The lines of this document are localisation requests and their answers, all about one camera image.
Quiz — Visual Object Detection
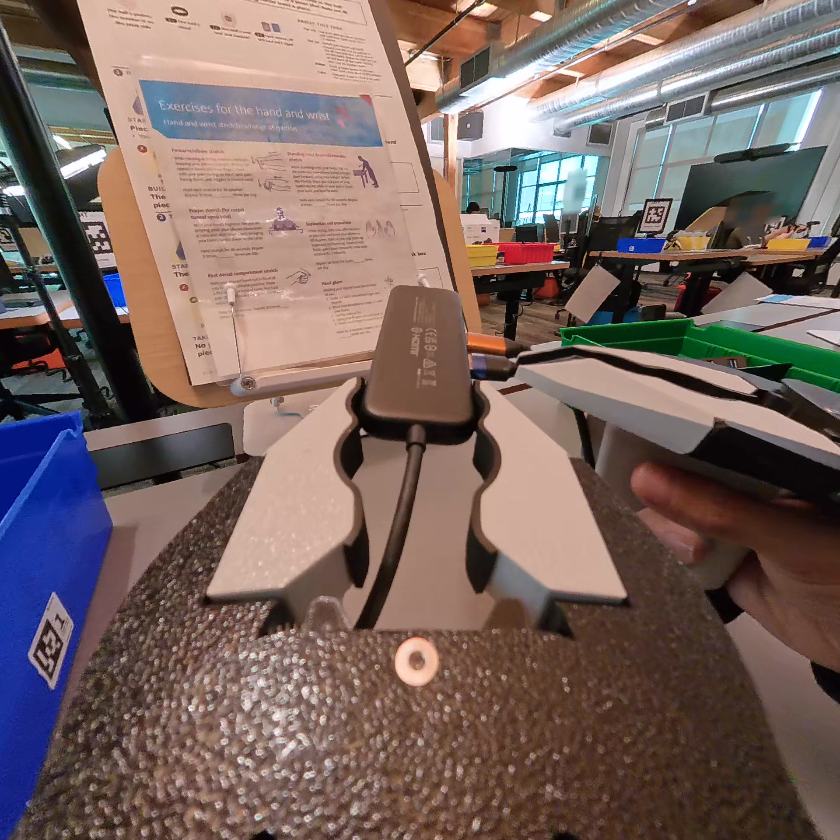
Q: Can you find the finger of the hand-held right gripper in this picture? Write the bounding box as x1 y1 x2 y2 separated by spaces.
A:
520 346 783 398
514 360 840 503

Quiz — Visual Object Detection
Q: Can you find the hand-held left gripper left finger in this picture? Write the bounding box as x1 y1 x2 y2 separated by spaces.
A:
205 377 371 631

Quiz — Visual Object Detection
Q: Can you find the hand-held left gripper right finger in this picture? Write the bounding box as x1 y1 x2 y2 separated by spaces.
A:
466 379 629 631

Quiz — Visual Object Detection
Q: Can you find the green plastic bin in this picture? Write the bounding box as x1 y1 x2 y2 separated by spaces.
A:
560 318 840 395

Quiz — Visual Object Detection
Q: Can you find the black hub cable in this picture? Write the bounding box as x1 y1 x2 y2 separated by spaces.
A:
354 423 427 631

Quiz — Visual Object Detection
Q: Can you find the cable with blue plug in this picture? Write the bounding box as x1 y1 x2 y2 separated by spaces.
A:
469 353 521 382

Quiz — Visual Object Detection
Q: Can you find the dark grey usb hub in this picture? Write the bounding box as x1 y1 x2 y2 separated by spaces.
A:
362 284 475 439

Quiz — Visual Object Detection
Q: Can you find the large blue plastic bin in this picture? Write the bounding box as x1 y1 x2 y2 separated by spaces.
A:
0 410 114 821

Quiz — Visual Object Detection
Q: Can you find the person's right hand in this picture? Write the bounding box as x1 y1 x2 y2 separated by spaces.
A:
630 461 840 673

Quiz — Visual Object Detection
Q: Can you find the white card sheet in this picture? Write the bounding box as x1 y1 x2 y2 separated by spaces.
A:
702 272 775 316
564 268 621 324

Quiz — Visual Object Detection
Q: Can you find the long wooden desk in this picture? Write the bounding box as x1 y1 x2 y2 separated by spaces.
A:
589 246 840 316
469 259 572 322

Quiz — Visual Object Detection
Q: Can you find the fiducial marker sign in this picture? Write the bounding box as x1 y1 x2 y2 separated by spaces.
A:
79 213 116 270
638 197 676 236

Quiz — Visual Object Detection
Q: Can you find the red ribbed bin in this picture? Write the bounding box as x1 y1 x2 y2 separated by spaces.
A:
497 241 556 265

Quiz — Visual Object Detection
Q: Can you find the instruction sheet on wooden stand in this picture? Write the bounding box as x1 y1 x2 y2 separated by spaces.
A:
75 0 483 460

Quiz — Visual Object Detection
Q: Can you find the black tripod pole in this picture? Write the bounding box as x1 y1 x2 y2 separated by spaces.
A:
0 20 142 427

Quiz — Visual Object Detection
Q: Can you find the white instruction sheet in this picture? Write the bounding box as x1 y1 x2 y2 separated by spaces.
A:
75 0 454 387

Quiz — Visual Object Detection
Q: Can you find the large black wall screen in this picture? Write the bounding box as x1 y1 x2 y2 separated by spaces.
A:
676 146 829 232

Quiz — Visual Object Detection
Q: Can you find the silver round ventilation duct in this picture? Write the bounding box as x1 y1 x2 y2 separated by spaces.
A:
528 36 840 135

